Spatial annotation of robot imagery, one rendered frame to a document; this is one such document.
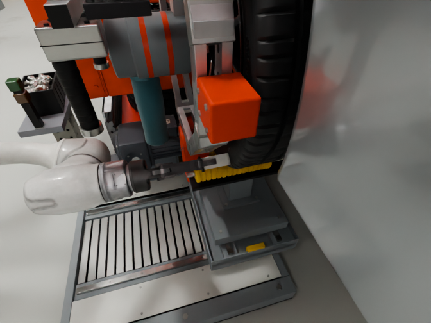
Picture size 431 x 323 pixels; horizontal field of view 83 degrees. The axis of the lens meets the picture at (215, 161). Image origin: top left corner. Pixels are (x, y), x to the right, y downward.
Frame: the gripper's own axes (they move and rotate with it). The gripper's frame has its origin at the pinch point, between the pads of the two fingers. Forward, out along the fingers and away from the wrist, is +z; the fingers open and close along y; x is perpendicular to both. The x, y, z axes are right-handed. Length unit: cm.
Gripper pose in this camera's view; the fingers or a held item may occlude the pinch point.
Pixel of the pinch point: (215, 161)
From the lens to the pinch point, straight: 60.4
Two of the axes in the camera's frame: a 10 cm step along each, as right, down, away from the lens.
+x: -1.9, -9.8, 0.1
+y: 1.9, -0.5, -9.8
